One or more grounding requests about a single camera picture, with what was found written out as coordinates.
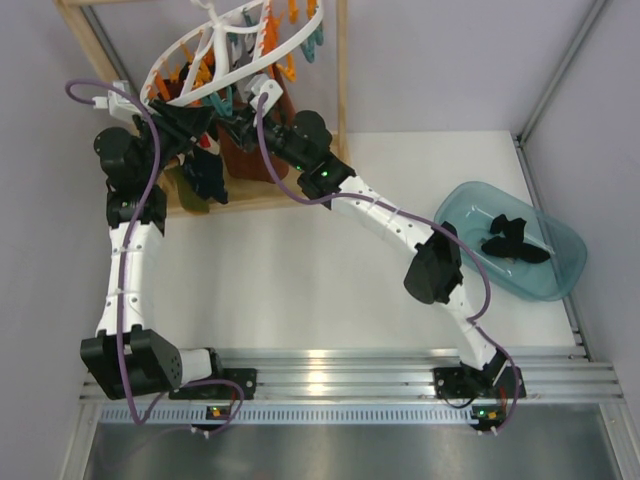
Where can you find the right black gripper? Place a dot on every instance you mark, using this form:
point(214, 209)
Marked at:
point(243, 127)

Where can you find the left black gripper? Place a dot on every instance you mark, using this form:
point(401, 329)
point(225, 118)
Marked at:
point(184, 124)

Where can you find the black sock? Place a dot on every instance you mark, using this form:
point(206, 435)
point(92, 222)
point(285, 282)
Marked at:
point(511, 229)
point(501, 247)

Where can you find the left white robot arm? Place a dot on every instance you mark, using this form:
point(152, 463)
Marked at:
point(126, 356)

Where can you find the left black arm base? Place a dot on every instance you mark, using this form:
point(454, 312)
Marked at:
point(220, 395)

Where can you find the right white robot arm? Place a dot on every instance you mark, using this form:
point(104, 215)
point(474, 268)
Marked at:
point(434, 275)

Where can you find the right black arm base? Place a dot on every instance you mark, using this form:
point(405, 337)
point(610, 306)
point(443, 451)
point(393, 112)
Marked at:
point(487, 392)

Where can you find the brown hanging socks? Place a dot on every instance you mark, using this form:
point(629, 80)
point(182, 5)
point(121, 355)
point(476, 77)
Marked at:
point(245, 165)

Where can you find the white oval clip hanger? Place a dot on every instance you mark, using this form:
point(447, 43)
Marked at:
point(196, 67)

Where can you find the navy patterned hanging sock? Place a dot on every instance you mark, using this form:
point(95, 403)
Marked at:
point(204, 173)

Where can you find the white striped hanging sock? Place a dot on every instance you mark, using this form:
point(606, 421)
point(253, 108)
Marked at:
point(242, 49)

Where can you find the teal plastic basin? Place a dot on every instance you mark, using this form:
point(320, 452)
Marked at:
point(472, 206)

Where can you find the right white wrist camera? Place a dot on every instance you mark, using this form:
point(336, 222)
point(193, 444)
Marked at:
point(261, 85)

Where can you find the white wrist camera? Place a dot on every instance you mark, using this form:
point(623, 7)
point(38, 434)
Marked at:
point(261, 85)
point(119, 107)

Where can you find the wooden hanger rack frame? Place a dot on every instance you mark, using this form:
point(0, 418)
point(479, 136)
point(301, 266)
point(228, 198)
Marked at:
point(212, 127)

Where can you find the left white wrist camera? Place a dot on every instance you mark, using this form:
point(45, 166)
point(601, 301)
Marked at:
point(119, 107)

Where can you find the aluminium mounting rail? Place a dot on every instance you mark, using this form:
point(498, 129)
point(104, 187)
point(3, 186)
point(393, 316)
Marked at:
point(397, 386)

